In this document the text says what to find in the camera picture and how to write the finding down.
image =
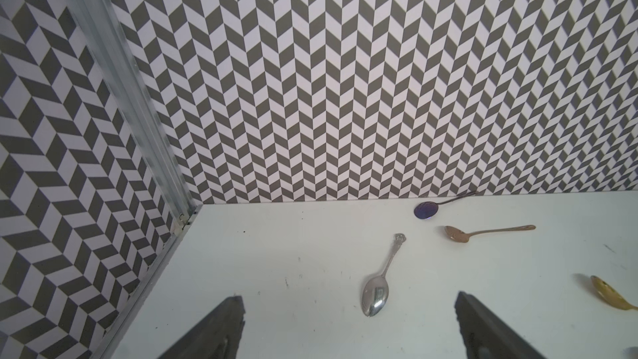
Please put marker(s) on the ornate silver spoon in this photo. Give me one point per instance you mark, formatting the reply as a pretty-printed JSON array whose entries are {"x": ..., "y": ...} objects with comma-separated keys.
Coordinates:
[{"x": 376, "y": 290}]

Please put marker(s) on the rose gold long spoon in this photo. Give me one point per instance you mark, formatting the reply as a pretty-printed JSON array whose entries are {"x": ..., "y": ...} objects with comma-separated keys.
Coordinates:
[{"x": 459, "y": 236}]

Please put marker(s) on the gold spoon plain handle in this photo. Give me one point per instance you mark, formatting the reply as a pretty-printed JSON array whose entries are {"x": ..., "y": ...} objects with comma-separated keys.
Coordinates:
[{"x": 610, "y": 295}]

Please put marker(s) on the aluminium corner post left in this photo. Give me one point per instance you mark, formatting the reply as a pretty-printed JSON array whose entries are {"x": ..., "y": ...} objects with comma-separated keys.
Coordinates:
[{"x": 107, "y": 43}]

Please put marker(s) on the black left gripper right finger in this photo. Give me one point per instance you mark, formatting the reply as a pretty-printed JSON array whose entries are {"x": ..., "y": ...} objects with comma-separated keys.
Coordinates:
[{"x": 485, "y": 335}]

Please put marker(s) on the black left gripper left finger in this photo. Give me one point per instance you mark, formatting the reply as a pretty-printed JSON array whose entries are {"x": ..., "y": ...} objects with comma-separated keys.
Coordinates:
[{"x": 217, "y": 335}]

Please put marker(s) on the purple iridescent spoon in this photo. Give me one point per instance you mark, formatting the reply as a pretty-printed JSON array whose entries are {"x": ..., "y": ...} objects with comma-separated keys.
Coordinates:
[{"x": 428, "y": 209}]

